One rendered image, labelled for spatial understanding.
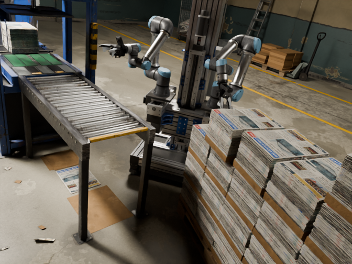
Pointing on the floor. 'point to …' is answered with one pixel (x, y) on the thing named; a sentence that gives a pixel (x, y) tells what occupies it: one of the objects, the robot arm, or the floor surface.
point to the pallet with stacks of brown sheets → (277, 59)
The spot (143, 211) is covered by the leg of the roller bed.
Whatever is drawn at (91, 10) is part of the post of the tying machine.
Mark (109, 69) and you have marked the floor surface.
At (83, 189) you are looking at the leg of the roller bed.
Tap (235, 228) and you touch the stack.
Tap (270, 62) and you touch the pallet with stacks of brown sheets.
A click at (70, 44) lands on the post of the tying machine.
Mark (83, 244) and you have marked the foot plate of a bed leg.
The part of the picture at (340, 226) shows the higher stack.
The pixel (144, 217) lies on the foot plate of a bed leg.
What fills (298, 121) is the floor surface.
